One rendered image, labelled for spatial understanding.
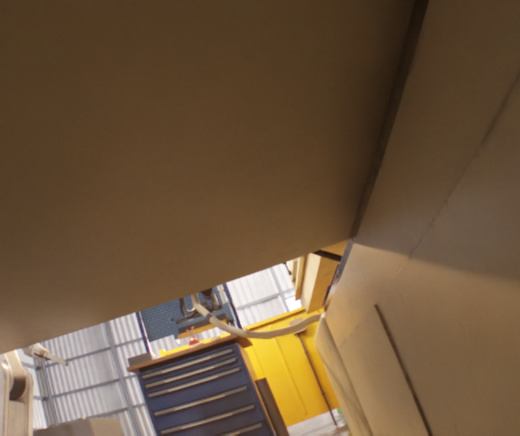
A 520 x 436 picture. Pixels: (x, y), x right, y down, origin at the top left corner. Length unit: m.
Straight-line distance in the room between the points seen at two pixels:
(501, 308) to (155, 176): 0.39
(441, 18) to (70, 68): 0.31
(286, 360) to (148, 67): 3.68
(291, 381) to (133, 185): 3.52
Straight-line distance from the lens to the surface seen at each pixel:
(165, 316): 3.47
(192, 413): 2.81
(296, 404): 3.88
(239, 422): 2.75
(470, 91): 0.36
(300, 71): 0.41
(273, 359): 3.92
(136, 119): 0.39
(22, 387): 1.71
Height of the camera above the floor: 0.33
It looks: 25 degrees up
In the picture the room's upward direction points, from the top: 23 degrees counter-clockwise
